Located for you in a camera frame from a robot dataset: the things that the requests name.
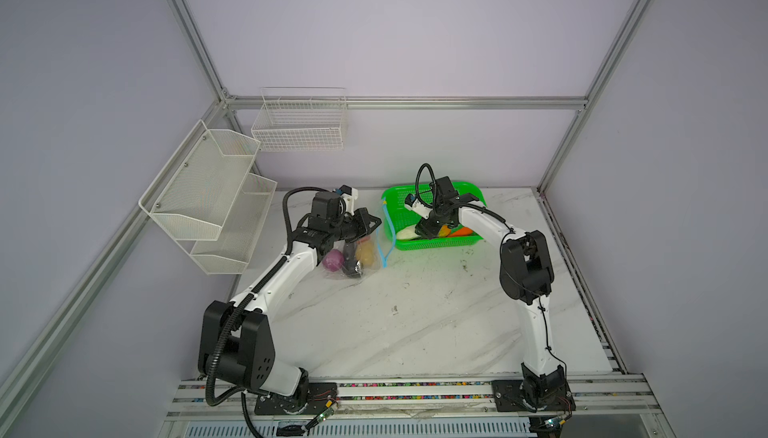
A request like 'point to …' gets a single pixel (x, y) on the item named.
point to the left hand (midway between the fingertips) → (381, 222)
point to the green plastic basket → (402, 220)
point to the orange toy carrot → (464, 231)
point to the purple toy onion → (333, 260)
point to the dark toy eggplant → (349, 259)
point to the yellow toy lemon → (364, 252)
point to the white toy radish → (407, 233)
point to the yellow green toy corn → (444, 231)
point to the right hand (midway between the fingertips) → (421, 219)
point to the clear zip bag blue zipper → (383, 239)
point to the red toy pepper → (363, 239)
